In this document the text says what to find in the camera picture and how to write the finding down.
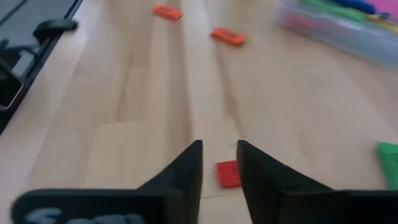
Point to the black camera with silver edge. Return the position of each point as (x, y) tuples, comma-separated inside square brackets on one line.
[(9, 87)]

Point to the black equipment at left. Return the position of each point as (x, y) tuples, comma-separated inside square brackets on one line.
[(40, 59)]

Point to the orange eraser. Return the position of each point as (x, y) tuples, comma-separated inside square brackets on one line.
[(228, 36), (167, 12)]

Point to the green eraser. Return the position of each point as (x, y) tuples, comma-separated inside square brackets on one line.
[(388, 165)]

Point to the dark blue oblong object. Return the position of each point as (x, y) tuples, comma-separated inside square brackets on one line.
[(357, 4)]

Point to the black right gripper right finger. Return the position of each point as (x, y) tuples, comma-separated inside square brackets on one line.
[(273, 193)]

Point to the black table clamp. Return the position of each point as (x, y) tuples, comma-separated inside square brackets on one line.
[(54, 28)]

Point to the yellow highlighter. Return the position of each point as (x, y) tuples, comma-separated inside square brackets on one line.
[(388, 25)]

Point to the red eraser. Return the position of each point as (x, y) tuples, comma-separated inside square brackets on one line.
[(227, 174)]

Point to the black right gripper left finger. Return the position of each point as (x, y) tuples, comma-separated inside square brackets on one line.
[(168, 193)]

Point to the translucent plastic box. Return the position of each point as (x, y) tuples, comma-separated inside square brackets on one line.
[(348, 40)]

